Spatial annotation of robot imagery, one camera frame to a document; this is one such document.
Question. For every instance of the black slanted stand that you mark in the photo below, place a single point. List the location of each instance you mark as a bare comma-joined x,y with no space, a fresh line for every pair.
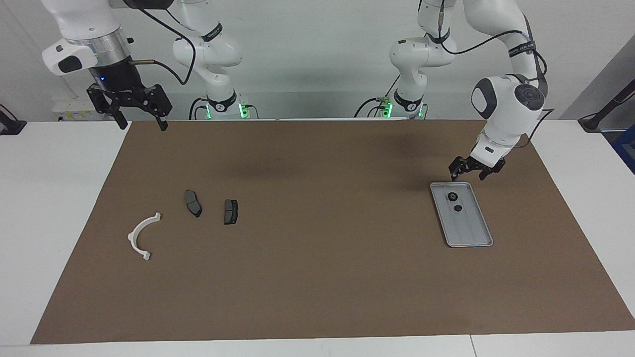
603,114

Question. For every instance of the silver metal tray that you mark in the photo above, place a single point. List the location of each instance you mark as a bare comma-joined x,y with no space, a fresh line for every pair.
471,230

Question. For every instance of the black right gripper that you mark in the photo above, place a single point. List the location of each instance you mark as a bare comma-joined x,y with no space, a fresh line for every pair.
119,82

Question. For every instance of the rectangular grey brake pad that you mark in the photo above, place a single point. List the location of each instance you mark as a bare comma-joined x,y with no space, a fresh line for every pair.
230,211

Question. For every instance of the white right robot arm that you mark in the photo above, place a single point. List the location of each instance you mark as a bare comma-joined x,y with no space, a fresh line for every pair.
84,20

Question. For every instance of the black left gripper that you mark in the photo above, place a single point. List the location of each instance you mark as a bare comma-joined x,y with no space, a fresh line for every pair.
474,162

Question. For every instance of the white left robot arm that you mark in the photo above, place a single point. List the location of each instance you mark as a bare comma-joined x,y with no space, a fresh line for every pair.
506,104

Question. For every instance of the curved grey brake pad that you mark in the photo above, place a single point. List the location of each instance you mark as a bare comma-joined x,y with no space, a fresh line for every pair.
193,203

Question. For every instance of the brown table mat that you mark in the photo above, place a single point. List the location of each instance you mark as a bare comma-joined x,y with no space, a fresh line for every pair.
317,277

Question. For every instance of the white box with labels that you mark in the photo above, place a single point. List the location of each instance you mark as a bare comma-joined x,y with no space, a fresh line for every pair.
74,109

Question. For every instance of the blue crate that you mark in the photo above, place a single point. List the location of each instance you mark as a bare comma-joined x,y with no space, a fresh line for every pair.
626,148

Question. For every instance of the white curved plastic bracket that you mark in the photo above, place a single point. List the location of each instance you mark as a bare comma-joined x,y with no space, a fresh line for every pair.
132,238

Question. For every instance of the black stand foot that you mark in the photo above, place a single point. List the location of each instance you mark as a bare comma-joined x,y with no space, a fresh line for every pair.
10,125

